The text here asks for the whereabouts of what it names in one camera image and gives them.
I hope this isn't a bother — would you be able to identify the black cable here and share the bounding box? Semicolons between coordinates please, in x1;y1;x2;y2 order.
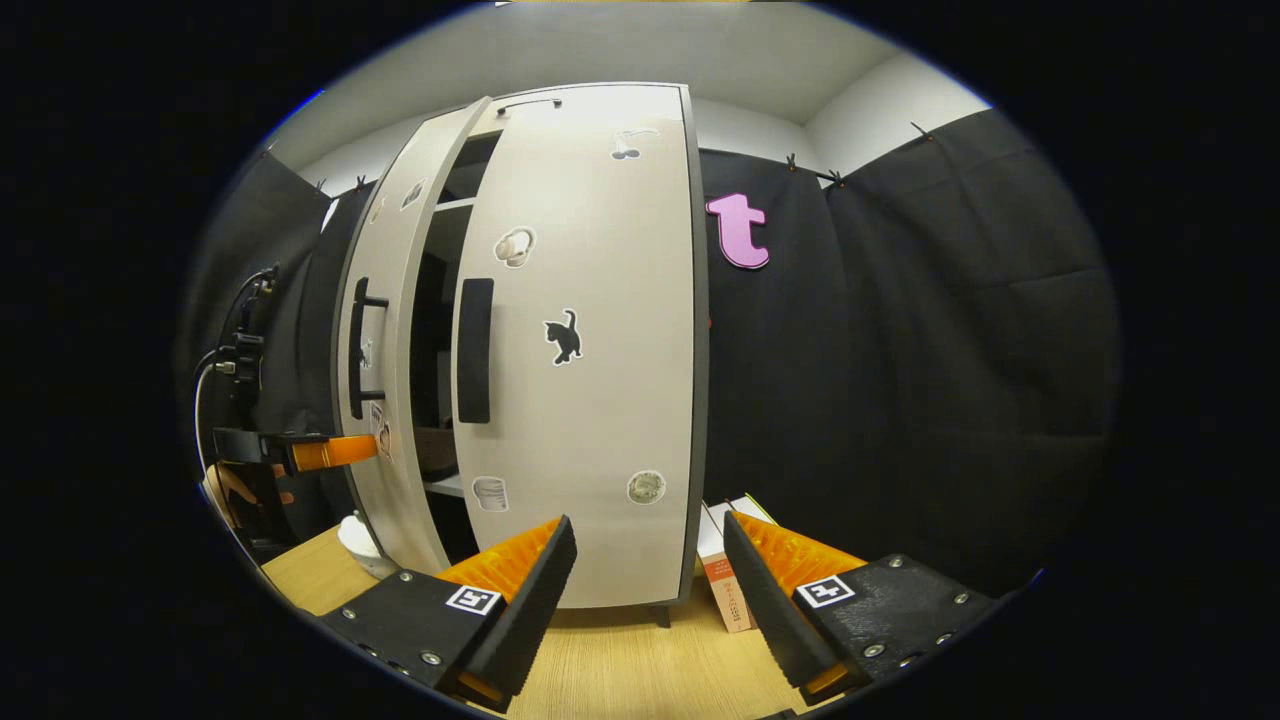
214;264;280;353

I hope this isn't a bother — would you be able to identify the white object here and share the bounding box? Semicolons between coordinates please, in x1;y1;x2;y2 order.
336;511;400;582

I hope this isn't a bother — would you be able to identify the orange and white carton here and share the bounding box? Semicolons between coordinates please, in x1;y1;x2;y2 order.
696;492;780;635

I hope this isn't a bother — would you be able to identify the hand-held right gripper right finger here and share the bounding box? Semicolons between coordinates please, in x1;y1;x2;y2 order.
722;510;999;704

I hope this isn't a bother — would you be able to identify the black left door handle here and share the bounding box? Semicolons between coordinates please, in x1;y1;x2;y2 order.
347;276;392;422

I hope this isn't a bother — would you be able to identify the white cabinet door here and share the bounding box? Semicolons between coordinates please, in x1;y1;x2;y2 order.
451;118;712;612
331;96;494;577

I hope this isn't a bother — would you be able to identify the white shoe cabinet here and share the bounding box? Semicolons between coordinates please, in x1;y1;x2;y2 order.
408;83;713;630

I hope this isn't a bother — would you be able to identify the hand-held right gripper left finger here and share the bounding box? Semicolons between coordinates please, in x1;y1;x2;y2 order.
320;515;579;714

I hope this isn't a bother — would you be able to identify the black backdrop cloth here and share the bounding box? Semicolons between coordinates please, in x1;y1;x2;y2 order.
180;108;1123;603

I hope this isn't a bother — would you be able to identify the white cabinet drawer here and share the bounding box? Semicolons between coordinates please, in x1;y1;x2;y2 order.
487;84;692;127

